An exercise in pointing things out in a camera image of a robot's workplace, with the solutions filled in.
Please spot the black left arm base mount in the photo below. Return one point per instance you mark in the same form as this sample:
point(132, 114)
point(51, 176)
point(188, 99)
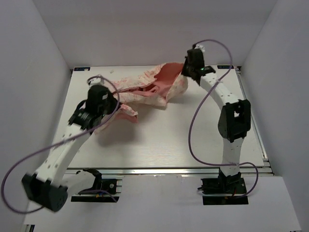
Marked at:
point(103, 190)

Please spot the blue label sticker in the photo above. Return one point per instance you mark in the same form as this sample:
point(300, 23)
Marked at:
point(81, 69)
point(225, 67)

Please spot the pink cream printed hooded jacket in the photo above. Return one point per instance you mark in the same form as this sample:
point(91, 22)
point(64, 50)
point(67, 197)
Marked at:
point(154, 87)

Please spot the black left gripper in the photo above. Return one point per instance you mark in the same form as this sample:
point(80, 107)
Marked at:
point(114, 101)

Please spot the aluminium right table rail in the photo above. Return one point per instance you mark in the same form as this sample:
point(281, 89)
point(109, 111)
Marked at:
point(256, 129)

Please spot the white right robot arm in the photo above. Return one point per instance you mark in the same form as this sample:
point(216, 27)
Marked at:
point(235, 117)

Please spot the blue label sticker right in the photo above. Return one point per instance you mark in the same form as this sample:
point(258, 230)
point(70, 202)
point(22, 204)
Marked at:
point(225, 67)

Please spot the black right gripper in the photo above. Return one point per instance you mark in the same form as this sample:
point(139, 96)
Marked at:
point(185, 71)

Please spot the blue label sticker left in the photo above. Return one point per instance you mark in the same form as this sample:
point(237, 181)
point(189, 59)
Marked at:
point(81, 69)

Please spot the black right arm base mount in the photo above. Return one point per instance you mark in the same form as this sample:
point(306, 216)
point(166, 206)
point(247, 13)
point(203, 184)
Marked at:
point(223, 190)

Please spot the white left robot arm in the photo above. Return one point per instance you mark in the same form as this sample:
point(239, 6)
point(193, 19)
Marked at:
point(47, 186)

